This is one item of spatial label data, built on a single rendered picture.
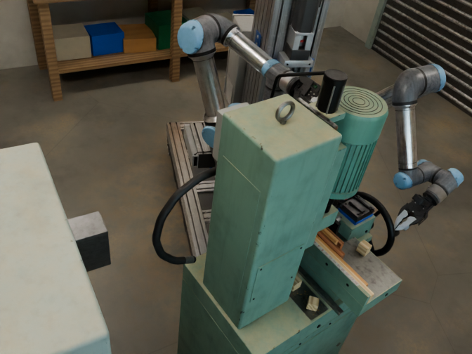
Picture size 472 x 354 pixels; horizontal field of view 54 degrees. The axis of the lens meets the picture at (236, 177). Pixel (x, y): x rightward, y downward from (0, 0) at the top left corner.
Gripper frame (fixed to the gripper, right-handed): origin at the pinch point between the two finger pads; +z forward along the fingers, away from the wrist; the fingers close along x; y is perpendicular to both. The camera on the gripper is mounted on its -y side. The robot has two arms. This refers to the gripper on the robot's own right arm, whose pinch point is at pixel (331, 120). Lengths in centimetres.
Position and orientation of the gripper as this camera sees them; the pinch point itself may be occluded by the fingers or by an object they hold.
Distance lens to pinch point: 157.5
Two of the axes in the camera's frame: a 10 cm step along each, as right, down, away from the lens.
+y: 5.7, -7.9, -2.4
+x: 5.8, 1.8, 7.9
